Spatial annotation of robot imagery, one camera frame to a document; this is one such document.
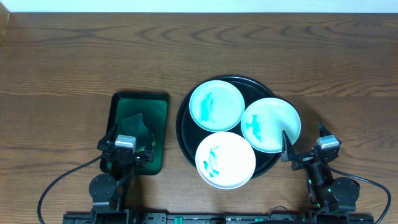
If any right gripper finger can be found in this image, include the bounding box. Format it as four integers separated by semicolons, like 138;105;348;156
280;130;296;162
318;123;332;138

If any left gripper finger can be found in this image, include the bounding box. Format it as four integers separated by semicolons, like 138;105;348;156
97;123;118;151
146;131;155;152

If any green yellow sponge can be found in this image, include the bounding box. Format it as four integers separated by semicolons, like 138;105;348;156
122;113;152;152

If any mint plate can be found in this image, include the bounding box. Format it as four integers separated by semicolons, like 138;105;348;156
241;98;302;153
188;80;246;132

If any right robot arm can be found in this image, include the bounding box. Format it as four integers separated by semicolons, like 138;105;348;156
280;124;360;213

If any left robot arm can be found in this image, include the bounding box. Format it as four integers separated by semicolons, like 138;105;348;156
89;124;154;213

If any green rectangular tray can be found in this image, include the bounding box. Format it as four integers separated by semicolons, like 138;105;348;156
106;91;169;175

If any white plate with green stain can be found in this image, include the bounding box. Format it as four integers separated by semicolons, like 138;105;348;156
195;132;256;190

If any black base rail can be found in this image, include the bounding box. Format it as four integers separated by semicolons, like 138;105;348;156
62;212;374;224

